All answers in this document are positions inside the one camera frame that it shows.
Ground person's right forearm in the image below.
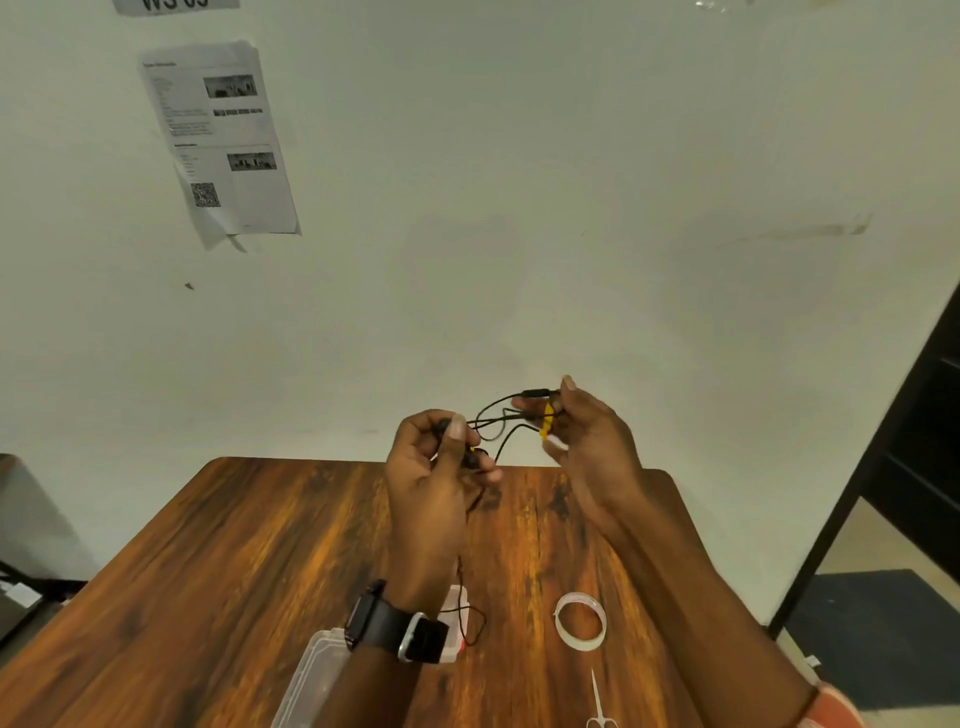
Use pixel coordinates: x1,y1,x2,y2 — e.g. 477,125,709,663
604,514,820,728

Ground white paper label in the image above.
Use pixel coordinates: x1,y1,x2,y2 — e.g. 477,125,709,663
111,0,242,18

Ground printed paper sheet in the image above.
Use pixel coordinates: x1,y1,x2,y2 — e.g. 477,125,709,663
138,40,303,253

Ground clear tape ring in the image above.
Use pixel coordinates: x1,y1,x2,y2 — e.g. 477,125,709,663
553,591,609,653

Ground black shelf frame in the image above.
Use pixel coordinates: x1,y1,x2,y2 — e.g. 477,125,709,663
765,280,960,640

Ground dark floor mat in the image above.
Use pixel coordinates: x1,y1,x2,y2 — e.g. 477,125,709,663
783,568,960,713

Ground person's left hand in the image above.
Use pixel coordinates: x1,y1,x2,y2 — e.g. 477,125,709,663
383,408,504,615

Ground person's right hand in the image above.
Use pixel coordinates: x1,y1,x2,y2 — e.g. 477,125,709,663
512,374,648,544

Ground black earphone cable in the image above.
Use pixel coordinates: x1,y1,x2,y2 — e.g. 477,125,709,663
435,387,564,648

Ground small metal scissors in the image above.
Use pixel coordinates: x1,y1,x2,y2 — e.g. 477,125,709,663
584,667,621,728

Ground orange sleeve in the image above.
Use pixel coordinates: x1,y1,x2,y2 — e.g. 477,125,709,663
795,681,866,728

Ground black smartwatch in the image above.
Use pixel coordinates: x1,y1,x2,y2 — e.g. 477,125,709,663
342,579,452,666

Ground person's left forearm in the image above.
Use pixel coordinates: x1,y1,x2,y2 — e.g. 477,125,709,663
313,633,430,728

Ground clear plastic box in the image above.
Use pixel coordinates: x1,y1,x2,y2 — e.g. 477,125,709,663
270,585,474,728

